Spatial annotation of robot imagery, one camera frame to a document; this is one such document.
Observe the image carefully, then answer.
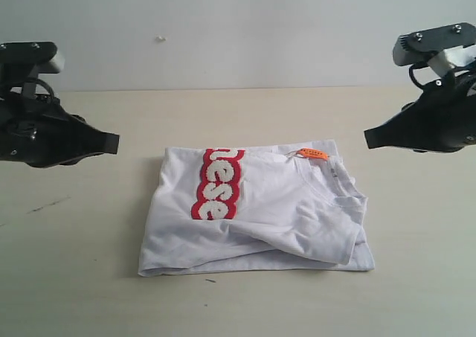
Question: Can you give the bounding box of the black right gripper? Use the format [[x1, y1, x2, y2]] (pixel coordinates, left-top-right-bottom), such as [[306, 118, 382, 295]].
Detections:
[[364, 71, 475, 153]]

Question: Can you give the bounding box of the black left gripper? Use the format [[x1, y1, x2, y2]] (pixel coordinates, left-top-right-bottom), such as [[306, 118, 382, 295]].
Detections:
[[1, 80, 120, 167]]

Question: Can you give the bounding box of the white t-shirt red lettering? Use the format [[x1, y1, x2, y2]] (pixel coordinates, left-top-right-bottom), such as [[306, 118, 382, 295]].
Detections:
[[138, 140, 375, 277]]

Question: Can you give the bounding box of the orange clothing tag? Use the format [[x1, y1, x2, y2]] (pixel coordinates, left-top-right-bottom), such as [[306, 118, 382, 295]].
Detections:
[[297, 148, 329, 161]]

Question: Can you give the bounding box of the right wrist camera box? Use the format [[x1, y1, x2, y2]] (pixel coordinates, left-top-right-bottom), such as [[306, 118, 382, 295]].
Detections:
[[392, 22, 475, 68]]

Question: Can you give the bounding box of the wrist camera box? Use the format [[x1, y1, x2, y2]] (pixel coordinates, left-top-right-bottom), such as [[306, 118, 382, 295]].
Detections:
[[1, 42, 65, 74], [392, 22, 475, 68]]

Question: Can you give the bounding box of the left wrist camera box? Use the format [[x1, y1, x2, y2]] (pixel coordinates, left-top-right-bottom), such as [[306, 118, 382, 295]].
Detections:
[[1, 42, 65, 74]]

